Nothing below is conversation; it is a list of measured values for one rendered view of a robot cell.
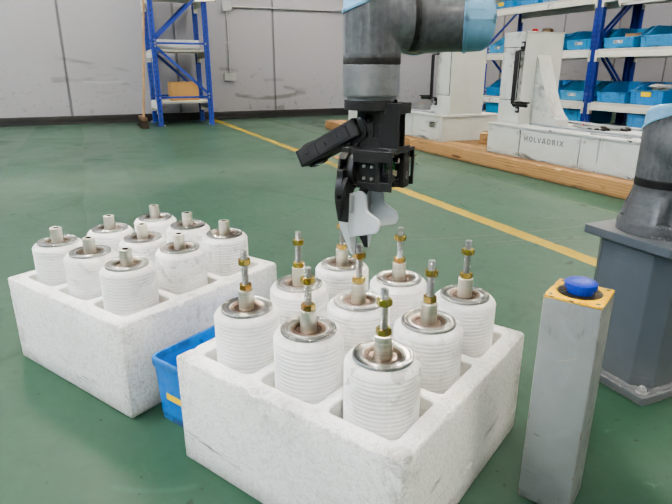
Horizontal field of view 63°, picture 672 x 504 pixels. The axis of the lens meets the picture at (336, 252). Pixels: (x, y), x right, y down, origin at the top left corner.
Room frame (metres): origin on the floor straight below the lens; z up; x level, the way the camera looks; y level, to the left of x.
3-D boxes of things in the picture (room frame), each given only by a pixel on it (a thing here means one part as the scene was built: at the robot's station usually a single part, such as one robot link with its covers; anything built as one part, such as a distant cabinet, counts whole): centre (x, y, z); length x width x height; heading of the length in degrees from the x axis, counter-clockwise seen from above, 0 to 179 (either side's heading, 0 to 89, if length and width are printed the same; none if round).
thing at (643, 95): (5.60, -3.23, 0.36); 0.50 x 0.38 x 0.21; 114
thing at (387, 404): (0.59, -0.06, 0.16); 0.10 x 0.10 x 0.18
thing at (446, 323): (0.69, -0.13, 0.25); 0.08 x 0.08 x 0.01
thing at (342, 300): (0.76, -0.03, 0.25); 0.08 x 0.08 x 0.01
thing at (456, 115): (4.90, -0.69, 0.45); 1.61 x 0.57 x 0.74; 24
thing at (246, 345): (0.73, 0.13, 0.16); 0.10 x 0.10 x 0.18
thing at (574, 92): (6.47, -2.87, 0.36); 0.50 x 0.38 x 0.21; 114
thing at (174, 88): (6.48, 1.74, 0.36); 0.31 x 0.25 x 0.20; 114
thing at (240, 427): (0.76, -0.03, 0.09); 0.39 x 0.39 x 0.18; 53
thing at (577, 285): (0.64, -0.31, 0.32); 0.04 x 0.04 x 0.02
